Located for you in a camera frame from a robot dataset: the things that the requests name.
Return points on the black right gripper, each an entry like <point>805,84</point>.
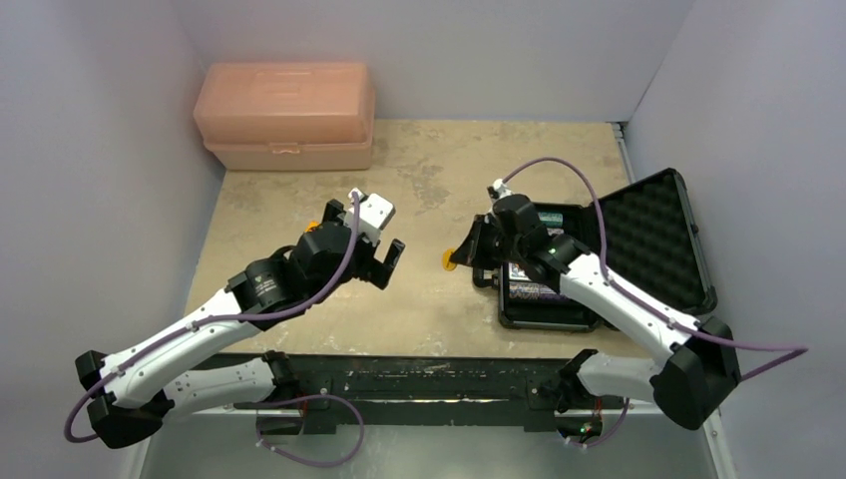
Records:
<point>484,237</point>

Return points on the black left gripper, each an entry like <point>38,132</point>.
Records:
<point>374,269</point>

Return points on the yellow big blind button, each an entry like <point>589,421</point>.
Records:
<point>447,261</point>

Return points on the green poker chip stack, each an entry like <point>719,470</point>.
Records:
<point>552,220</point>

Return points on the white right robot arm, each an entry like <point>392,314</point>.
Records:
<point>692,365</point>

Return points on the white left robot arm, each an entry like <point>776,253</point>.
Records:
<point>130,394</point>

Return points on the black poker set case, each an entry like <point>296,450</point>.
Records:
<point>652,242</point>

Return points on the blue playing card deck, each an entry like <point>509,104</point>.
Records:
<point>515,273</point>

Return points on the blue purple chip row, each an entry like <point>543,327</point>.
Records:
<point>533,292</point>

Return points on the pink plastic storage box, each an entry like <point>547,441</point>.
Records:
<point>285,117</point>

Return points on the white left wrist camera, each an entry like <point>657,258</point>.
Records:
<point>375,213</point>

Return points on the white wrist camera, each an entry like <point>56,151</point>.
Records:
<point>375,213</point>
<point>498,190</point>

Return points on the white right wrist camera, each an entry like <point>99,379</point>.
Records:
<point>498,190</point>

